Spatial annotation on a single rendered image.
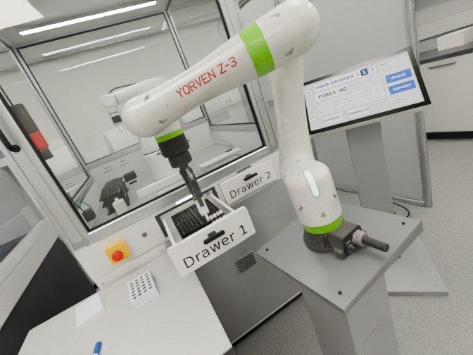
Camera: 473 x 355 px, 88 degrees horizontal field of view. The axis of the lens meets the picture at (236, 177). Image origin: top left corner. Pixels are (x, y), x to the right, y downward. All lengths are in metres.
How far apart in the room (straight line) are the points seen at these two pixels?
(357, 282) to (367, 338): 0.35
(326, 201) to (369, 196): 0.89
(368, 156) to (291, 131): 0.74
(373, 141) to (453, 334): 0.94
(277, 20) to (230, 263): 1.07
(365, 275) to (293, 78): 0.56
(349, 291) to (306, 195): 0.25
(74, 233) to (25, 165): 0.29
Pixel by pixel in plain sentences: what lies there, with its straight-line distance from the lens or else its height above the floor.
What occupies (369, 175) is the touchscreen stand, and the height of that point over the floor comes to 0.63.
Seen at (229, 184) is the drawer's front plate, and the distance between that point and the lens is 1.15.
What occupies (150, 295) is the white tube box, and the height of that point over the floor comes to 0.78.
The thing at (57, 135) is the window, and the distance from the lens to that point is 1.10.
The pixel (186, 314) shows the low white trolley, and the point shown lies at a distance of 0.84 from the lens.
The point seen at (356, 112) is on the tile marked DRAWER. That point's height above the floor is 1.00.
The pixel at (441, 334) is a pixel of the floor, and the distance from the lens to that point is 1.61.
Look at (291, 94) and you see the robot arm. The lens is 0.80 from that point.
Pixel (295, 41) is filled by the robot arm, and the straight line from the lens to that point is 0.63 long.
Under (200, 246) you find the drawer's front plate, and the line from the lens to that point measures 0.84.
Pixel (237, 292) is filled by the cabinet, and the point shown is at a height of 0.34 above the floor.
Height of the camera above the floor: 1.30
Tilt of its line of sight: 19 degrees down
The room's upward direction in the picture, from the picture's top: 21 degrees counter-clockwise
